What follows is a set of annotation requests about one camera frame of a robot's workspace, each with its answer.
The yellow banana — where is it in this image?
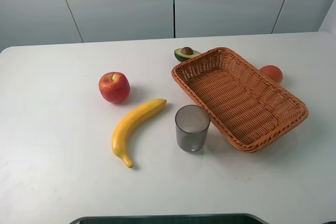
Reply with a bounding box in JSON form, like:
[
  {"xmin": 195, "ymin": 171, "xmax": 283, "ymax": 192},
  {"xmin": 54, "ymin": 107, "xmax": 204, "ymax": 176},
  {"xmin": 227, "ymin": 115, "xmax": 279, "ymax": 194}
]
[{"xmin": 111, "ymin": 99, "xmax": 167, "ymax": 168}]

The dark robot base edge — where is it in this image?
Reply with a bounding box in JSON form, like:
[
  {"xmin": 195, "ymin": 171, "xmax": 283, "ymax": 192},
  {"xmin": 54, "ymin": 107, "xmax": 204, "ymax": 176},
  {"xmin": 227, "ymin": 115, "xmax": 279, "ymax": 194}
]
[{"xmin": 71, "ymin": 214, "xmax": 266, "ymax": 224}]

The brown woven wicker basket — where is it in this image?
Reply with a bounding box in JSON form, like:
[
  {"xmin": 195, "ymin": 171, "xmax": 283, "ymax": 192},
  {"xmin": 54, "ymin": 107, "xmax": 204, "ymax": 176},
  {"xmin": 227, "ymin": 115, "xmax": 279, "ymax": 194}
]
[{"xmin": 172, "ymin": 47, "xmax": 309, "ymax": 153}]

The grey translucent plastic cup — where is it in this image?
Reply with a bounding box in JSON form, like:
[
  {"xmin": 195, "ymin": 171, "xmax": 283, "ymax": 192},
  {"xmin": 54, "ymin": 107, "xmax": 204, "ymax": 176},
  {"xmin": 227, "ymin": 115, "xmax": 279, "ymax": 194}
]
[{"xmin": 175, "ymin": 105, "xmax": 211, "ymax": 153}]

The halved avocado with pit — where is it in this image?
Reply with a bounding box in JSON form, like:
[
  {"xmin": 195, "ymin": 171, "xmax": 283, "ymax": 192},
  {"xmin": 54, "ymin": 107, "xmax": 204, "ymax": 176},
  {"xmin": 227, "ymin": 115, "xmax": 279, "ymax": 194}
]
[{"xmin": 174, "ymin": 47, "xmax": 201, "ymax": 62}]

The red apple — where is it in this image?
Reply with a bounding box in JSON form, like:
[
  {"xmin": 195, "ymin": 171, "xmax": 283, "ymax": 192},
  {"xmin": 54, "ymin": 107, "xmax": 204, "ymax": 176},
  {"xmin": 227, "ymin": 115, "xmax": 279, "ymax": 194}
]
[{"xmin": 99, "ymin": 72, "xmax": 130, "ymax": 103}]

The orange round fruit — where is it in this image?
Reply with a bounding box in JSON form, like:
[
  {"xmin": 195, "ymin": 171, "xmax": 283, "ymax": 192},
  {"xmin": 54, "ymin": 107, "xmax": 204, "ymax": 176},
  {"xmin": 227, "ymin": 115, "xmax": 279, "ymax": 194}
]
[{"xmin": 259, "ymin": 65, "xmax": 283, "ymax": 84}]

